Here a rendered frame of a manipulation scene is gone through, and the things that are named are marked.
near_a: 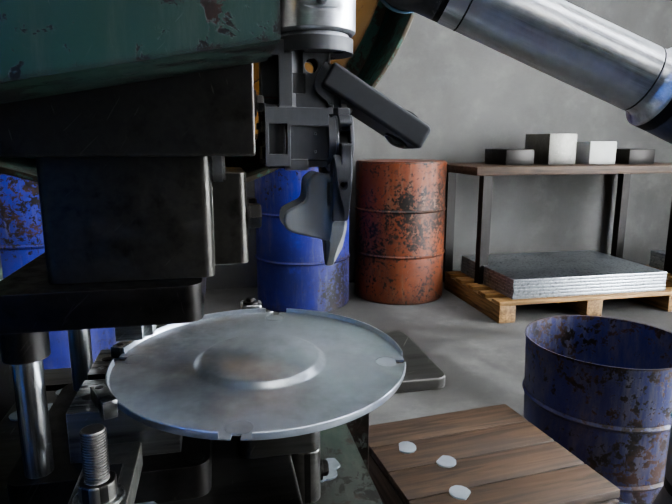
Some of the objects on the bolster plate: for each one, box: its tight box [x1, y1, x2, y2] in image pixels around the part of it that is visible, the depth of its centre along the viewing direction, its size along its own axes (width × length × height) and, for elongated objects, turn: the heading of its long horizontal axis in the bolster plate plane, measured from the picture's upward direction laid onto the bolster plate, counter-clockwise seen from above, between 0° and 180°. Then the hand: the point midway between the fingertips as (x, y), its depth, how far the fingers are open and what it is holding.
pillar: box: [11, 360, 54, 479], centre depth 45 cm, size 2×2×14 cm
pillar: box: [68, 329, 93, 392], centre depth 61 cm, size 2×2×14 cm
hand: (336, 252), depth 56 cm, fingers closed
